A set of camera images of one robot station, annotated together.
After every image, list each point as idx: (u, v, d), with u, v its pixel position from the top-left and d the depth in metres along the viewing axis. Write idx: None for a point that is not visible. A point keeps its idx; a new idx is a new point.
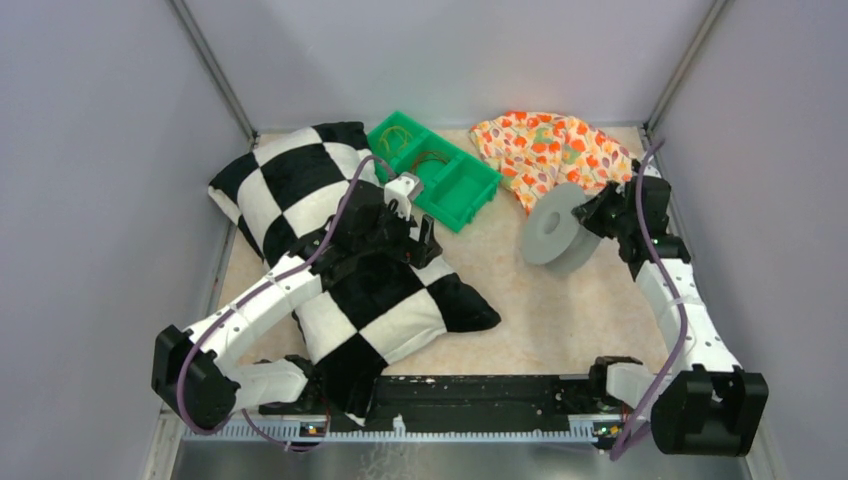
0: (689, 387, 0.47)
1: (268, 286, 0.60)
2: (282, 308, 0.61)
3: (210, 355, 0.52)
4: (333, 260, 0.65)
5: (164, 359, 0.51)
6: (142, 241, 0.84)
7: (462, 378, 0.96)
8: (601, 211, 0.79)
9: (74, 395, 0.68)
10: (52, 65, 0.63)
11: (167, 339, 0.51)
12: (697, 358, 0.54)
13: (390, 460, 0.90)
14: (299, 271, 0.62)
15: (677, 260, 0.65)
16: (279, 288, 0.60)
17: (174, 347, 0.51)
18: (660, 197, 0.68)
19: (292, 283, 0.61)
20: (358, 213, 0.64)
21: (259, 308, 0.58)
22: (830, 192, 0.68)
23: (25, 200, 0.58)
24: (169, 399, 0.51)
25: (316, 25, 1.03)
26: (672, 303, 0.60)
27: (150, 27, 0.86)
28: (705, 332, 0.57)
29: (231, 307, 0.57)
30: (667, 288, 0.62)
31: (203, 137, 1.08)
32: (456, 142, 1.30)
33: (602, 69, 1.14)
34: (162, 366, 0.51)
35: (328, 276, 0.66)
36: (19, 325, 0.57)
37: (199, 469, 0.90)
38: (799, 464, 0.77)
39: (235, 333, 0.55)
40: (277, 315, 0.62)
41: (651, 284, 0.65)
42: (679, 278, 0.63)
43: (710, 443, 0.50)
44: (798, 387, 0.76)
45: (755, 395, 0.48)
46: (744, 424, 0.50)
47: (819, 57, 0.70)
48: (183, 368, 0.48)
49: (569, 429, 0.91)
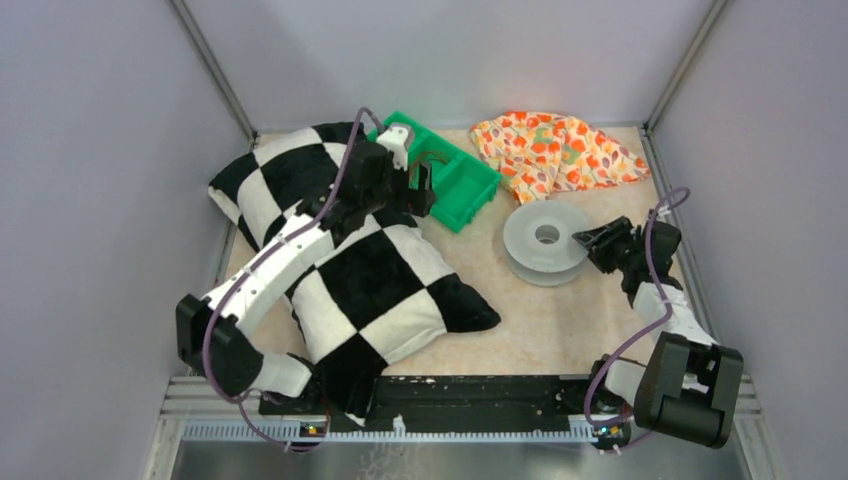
0: (666, 343, 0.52)
1: (281, 247, 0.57)
2: (297, 266, 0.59)
3: (231, 319, 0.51)
4: (342, 216, 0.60)
5: (186, 326, 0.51)
6: (141, 241, 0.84)
7: (462, 378, 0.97)
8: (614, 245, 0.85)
9: (75, 396, 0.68)
10: (50, 65, 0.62)
11: (187, 307, 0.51)
12: (677, 331, 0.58)
13: (390, 460, 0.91)
14: (308, 228, 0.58)
15: (674, 289, 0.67)
16: (291, 248, 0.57)
17: (193, 314, 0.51)
18: (668, 242, 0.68)
19: (303, 243, 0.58)
20: (364, 165, 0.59)
21: (274, 268, 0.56)
22: (830, 193, 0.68)
23: (25, 202, 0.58)
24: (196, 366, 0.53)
25: (316, 25, 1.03)
26: (660, 303, 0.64)
27: (149, 27, 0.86)
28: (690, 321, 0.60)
29: (246, 270, 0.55)
30: (657, 295, 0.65)
31: (203, 137, 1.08)
32: (456, 142, 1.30)
33: (602, 69, 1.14)
34: (186, 337, 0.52)
35: (339, 233, 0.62)
36: (19, 327, 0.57)
37: (199, 469, 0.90)
38: (798, 464, 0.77)
39: (252, 296, 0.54)
40: (292, 275, 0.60)
41: (646, 300, 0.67)
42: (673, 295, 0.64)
43: (687, 423, 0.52)
44: (799, 388, 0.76)
45: (729, 363, 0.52)
46: (721, 401, 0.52)
47: (819, 58, 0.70)
48: (206, 334, 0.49)
49: (569, 429, 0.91)
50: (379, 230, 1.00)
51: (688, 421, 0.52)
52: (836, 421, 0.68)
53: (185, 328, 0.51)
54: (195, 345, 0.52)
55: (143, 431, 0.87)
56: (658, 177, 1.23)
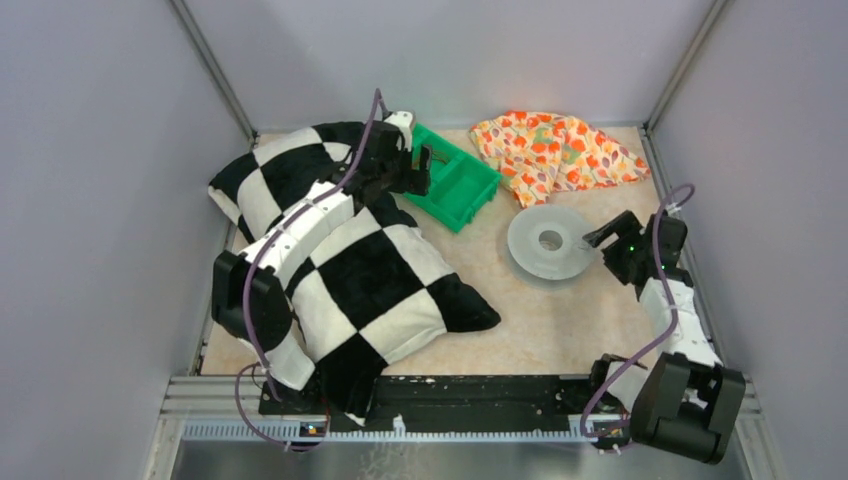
0: (664, 366, 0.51)
1: (309, 209, 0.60)
2: (323, 228, 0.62)
3: (270, 269, 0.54)
4: (361, 183, 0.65)
5: (224, 281, 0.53)
6: (141, 241, 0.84)
7: (462, 378, 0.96)
8: (619, 247, 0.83)
9: (75, 396, 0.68)
10: (51, 66, 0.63)
11: (225, 262, 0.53)
12: (681, 348, 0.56)
13: (390, 460, 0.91)
14: (333, 192, 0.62)
15: (681, 283, 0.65)
16: (318, 210, 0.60)
17: (231, 268, 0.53)
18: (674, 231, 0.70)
19: (328, 205, 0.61)
20: (380, 139, 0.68)
21: (305, 227, 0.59)
22: (830, 193, 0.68)
23: (25, 202, 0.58)
24: (231, 320, 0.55)
25: (316, 25, 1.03)
26: (667, 308, 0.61)
27: (149, 26, 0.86)
28: (695, 333, 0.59)
29: (278, 229, 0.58)
30: (664, 297, 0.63)
31: (202, 137, 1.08)
32: (456, 142, 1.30)
33: (602, 69, 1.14)
34: (223, 292, 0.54)
35: (359, 200, 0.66)
36: (19, 327, 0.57)
37: (200, 468, 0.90)
38: (798, 464, 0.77)
39: (286, 251, 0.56)
40: (319, 237, 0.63)
41: (652, 298, 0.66)
42: (679, 294, 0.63)
43: (681, 440, 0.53)
44: (799, 387, 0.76)
45: (731, 389, 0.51)
46: (719, 424, 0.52)
47: (819, 57, 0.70)
48: (247, 284, 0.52)
49: (569, 429, 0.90)
50: (379, 230, 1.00)
51: (682, 439, 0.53)
52: (835, 420, 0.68)
53: (222, 282, 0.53)
54: (231, 299, 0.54)
55: (143, 431, 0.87)
56: (658, 177, 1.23)
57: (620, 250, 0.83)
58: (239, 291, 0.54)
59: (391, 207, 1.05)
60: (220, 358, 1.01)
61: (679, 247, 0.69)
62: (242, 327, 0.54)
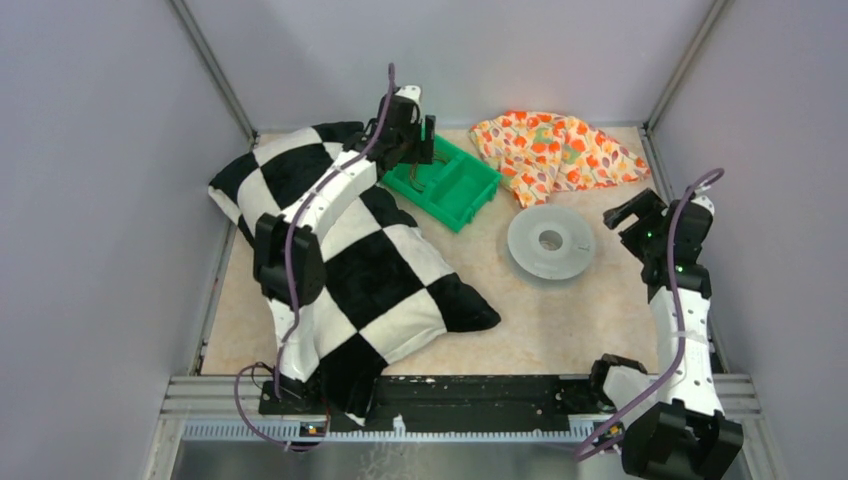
0: (659, 418, 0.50)
1: (336, 175, 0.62)
2: (351, 193, 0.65)
3: (308, 228, 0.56)
4: (383, 151, 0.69)
5: (265, 240, 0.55)
6: (141, 240, 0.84)
7: (462, 378, 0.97)
8: (637, 231, 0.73)
9: (75, 397, 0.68)
10: (52, 67, 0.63)
11: (265, 223, 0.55)
12: (679, 393, 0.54)
13: (390, 460, 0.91)
14: (358, 159, 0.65)
15: (696, 293, 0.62)
16: (344, 175, 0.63)
17: (272, 228, 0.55)
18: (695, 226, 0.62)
19: (355, 171, 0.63)
20: (398, 109, 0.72)
21: (336, 191, 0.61)
22: (830, 194, 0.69)
23: (26, 202, 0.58)
24: (272, 279, 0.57)
25: (317, 25, 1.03)
26: (674, 336, 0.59)
27: (149, 26, 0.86)
28: (698, 371, 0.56)
29: (311, 192, 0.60)
30: (674, 318, 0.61)
31: (203, 137, 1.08)
32: (456, 142, 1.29)
33: (602, 69, 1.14)
34: (263, 252, 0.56)
35: (380, 167, 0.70)
36: (20, 327, 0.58)
37: (199, 468, 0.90)
38: (797, 464, 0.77)
39: (321, 213, 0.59)
40: (347, 201, 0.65)
41: (662, 311, 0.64)
42: (690, 312, 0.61)
43: (672, 477, 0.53)
44: (798, 388, 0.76)
45: (727, 443, 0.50)
46: (711, 468, 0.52)
47: (819, 58, 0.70)
48: (289, 243, 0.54)
49: (569, 429, 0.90)
50: (379, 230, 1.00)
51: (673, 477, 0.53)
52: (836, 420, 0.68)
53: (263, 242, 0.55)
54: (271, 259, 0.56)
55: (143, 431, 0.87)
56: (658, 177, 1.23)
57: (638, 237, 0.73)
58: (279, 252, 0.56)
59: (391, 207, 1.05)
60: (220, 359, 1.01)
61: (701, 243, 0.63)
62: (285, 283, 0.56)
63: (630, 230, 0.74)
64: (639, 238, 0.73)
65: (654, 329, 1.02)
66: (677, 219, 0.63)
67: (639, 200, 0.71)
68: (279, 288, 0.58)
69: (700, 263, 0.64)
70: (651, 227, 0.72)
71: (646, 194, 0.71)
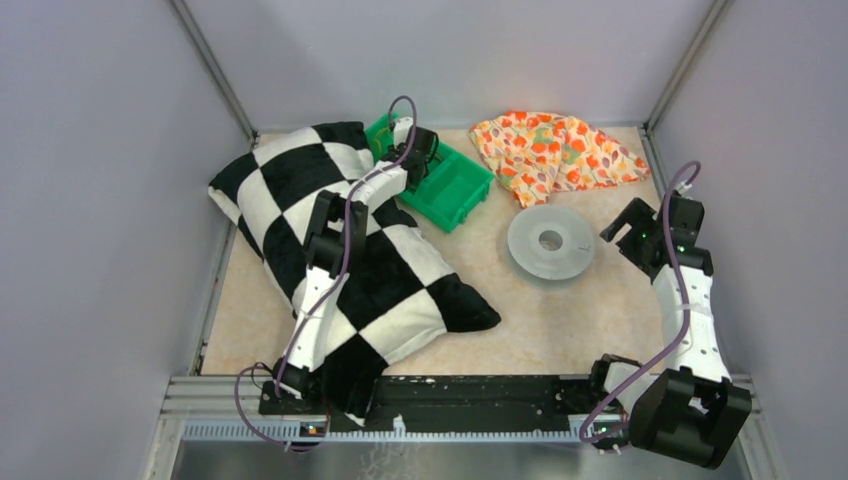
0: (667, 384, 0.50)
1: (379, 173, 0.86)
2: (385, 190, 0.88)
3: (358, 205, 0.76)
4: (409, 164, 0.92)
5: (323, 210, 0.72)
6: (141, 241, 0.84)
7: (462, 378, 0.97)
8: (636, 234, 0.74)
9: (76, 397, 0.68)
10: (49, 68, 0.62)
11: (324, 198, 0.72)
12: (687, 362, 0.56)
13: (390, 460, 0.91)
14: (395, 166, 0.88)
15: (698, 271, 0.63)
16: (385, 175, 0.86)
17: (328, 202, 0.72)
18: (687, 210, 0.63)
19: (393, 173, 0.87)
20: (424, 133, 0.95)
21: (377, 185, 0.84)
22: (829, 195, 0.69)
23: (23, 204, 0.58)
24: (321, 246, 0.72)
25: (317, 25, 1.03)
26: (680, 308, 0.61)
27: (150, 27, 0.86)
28: (705, 340, 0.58)
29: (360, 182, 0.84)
30: (679, 293, 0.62)
31: (203, 137, 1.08)
32: (456, 142, 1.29)
33: (601, 70, 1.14)
34: (320, 221, 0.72)
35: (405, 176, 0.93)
36: (19, 328, 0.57)
37: (199, 468, 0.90)
38: (798, 466, 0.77)
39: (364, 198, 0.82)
40: (381, 195, 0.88)
41: (665, 288, 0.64)
42: (694, 287, 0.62)
43: (681, 447, 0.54)
44: (799, 388, 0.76)
45: (736, 408, 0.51)
46: (720, 436, 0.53)
47: (818, 59, 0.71)
48: (350, 211, 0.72)
49: (569, 429, 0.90)
50: (379, 230, 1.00)
51: (681, 447, 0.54)
52: (836, 420, 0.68)
53: (322, 212, 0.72)
54: (323, 229, 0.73)
55: (143, 432, 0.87)
56: (658, 177, 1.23)
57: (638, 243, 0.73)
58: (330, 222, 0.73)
59: (391, 207, 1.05)
60: (220, 359, 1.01)
61: (697, 226, 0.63)
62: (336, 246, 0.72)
63: (626, 237, 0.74)
64: (635, 242, 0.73)
65: (655, 329, 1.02)
66: (668, 205, 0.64)
67: (628, 207, 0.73)
68: (326, 253, 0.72)
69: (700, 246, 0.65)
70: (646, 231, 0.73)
71: (636, 202, 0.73)
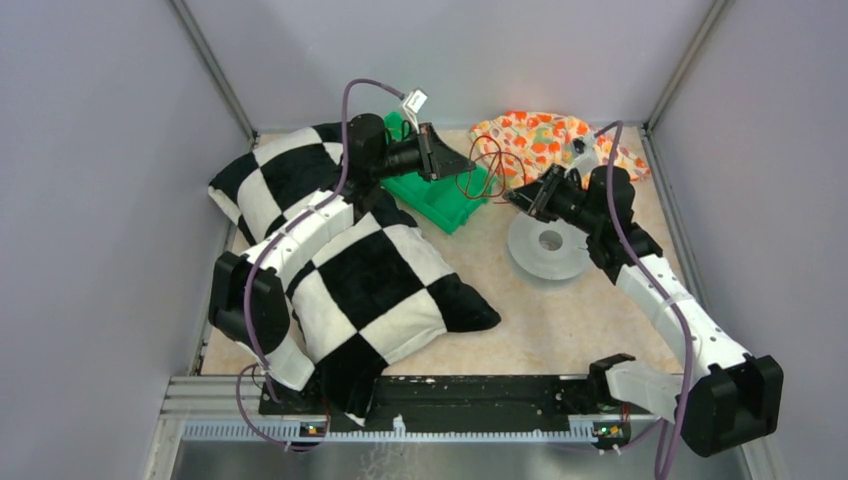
0: (715, 392, 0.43)
1: (309, 215, 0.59)
2: (323, 235, 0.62)
3: (271, 271, 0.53)
4: (360, 193, 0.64)
5: (225, 282, 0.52)
6: (141, 240, 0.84)
7: (462, 378, 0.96)
8: (552, 202, 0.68)
9: (78, 398, 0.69)
10: (49, 66, 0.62)
11: (225, 262, 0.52)
12: (710, 358, 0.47)
13: (390, 460, 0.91)
14: (333, 199, 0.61)
15: (653, 256, 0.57)
16: (319, 216, 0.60)
17: (232, 269, 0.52)
18: (627, 197, 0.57)
19: (330, 212, 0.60)
20: (364, 148, 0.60)
21: (306, 232, 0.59)
22: (829, 194, 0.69)
23: (24, 202, 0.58)
24: (228, 323, 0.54)
25: (316, 25, 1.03)
26: (666, 304, 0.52)
27: (150, 27, 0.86)
28: (705, 326, 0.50)
29: (279, 232, 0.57)
30: (653, 289, 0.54)
31: (203, 137, 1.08)
32: (456, 143, 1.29)
33: (600, 70, 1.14)
34: (221, 293, 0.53)
35: (359, 209, 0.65)
36: (20, 325, 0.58)
37: (200, 468, 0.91)
38: (799, 467, 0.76)
39: (288, 254, 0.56)
40: (319, 242, 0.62)
41: (634, 288, 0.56)
42: (661, 275, 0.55)
43: (742, 436, 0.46)
44: (799, 388, 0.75)
45: (773, 378, 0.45)
46: (770, 408, 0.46)
47: (818, 58, 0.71)
48: (249, 285, 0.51)
49: (569, 429, 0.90)
50: (379, 230, 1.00)
51: (740, 433, 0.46)
52: (832, 422, 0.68)
53: (222, 283, 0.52)
54: (230, 301, 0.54)
55: (143, 433, 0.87)
56: (658, 177, 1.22)
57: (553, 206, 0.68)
58: (238, 292, 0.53)
59: (391, 208, 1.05)
60: (220, 359, 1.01)
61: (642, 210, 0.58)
62: (243, 327, 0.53)
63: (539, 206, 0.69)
64: (561, 215, 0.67)
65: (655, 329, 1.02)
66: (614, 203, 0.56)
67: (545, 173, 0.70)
68: (237, 333, 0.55)
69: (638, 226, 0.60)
70: (564, 197, 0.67)
71: (552, 168, 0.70)
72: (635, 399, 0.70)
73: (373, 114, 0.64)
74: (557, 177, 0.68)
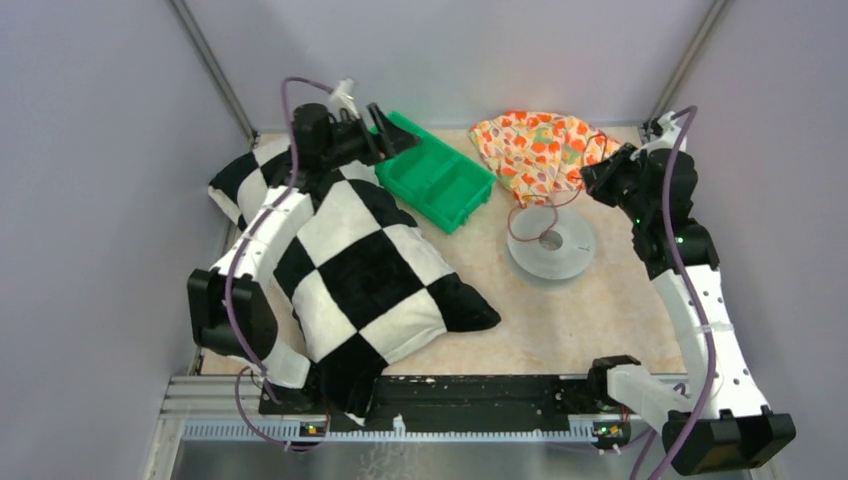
0: (715, 436, 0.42)
1: (270, 213, 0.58)
2: (288, 229, 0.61)
3: (247, 276, 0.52)
4: (315, 181, 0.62)
5: (202, 300, 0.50)
6: (141, 240, 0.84)
7: (462, 377, 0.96)
8: (612, 182, 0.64)
9: (78, 398, 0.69)
10: (48, 66, 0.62)
11: (198, 279, 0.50)
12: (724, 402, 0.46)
13: (390, 460, 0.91)
14: (289, 192, 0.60)
15: (704, 267, 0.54)
16: (278, 213, 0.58)
17: (207, 285, 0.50)
18: (683, 185, 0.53)
19: (289, 206, 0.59)
20: (311, 136, 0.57)
21: (271, 231, 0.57)
22: (830, 194, 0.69)
23: (24, 202, 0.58)
24: (216, 339, 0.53)
25: (316, 24, 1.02)
26: (700, 332, 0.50)
27: (150, 26, 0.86)
28: (734, 367, 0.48)
29: (244, 237, 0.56)
30: (692, 309, 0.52)
31: (202, 137, 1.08)
32: (456, 143, 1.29)
33: (600, 70, 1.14)
34: (201, 312, 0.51)
35: (316, 198, 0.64)
36: (20, 324, 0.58)
37: (200, 468, 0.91)
38: (799, 467, 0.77)
39: (259, 257, 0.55)
40: (285, 238, 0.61)
41: (671, 297, 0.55)
42: (706, 293, 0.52)
43: (723, 466, 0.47)
44: (799, 389, 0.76)
45: (784, 436, 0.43)
46: (765, 456, 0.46)
47: (818, 58, 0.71)
48: (228, 296, 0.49)
49: (569, 429, 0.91)
50: (379, 230, 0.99)
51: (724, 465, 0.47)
52: (832, 423, 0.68)
53: (200, 302, 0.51)
54: (211, 316, 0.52)
55: (143, 433, 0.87)
56: None
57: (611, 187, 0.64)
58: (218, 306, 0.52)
59: (391, 207, 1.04)
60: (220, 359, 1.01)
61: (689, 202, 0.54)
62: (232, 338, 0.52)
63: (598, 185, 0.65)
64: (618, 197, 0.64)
65: (655, 329, 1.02)
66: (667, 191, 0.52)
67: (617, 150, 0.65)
68: (226, 345, 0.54)
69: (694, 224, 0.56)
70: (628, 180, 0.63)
71: (622, 148, 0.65)
72: (630, 401, 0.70)
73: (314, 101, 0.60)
74: (622, 153, 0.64)
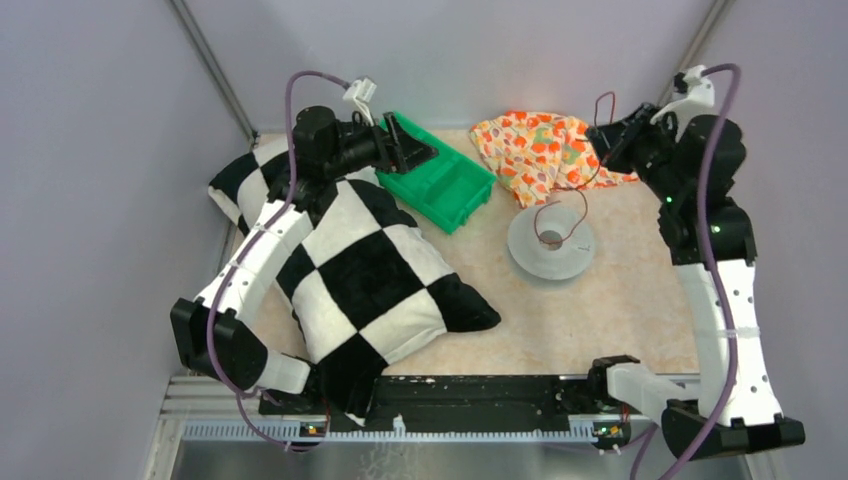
0: (723, 442, 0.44)
1: (263, 236, 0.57)
2: (280, 252, 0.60)
3: (229, 312, 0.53)
4: (314, 194, 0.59)
5: (186, 331, 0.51)
6: (140, 239, 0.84)
7: (462, 378, 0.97)
8: (631, 149, 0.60)
9: (78, 398, 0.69)
10: (49, 67, 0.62)
11: (182, 311, 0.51)
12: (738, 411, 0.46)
13: (390, 460, 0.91)
14: (283, 213, 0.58)
15: (740, 261, 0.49)
16: (273, 235, 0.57)
17: (190, 317, 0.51)
18: (728, 160, 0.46)
19: (283, 228, 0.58)
20: (313, 142, 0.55)
21: (261, 258, 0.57)
22: (830, 194, 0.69)
23: (24, 202, 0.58)
24: (200, 369, 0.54)
25: (316, 25, 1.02)
26: (723, 336, 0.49)
27: (150, 26, 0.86)
28: (754, 373, 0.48)
29: (232, 265, 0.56)
30: (718, 308, 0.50)
31: (203, 137, 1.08)
32: (456, 143, 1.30)
33: (600, 71, 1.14)
34: (186, 341, 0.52)
35: (314, 212, 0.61)
36: (19, 323, 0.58)
37: (200, 468, 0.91)
38: (800, 467, 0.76)
39: (245, 288, 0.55)
40: (278, 260, 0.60)
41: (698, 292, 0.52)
42: (736, 292, 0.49)
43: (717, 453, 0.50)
44: (800, 389, 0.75)
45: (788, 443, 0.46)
46: None
47: (819, 59, 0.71)
48: (211, 332, 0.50)
49: (569, 429, 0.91)
50: (379, 230, 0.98)
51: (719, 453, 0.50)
52: (833, 423, 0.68)
53: (183, 332, 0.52)
54: (196, 347, 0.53)
55: (143, 433, 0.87)
56: None
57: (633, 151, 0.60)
58: (202, 338, 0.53)
59: (391, 207, 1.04)
60: None
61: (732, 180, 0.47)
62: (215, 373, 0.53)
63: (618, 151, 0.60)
64: (639, 168, 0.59)
65: (655, 329, 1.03)
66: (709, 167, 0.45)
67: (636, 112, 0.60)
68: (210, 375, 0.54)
69: (731, 201, 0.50)
70: (651, 147, 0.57)
71: (641, 108, 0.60)
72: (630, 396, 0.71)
73: (322, 106, 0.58)
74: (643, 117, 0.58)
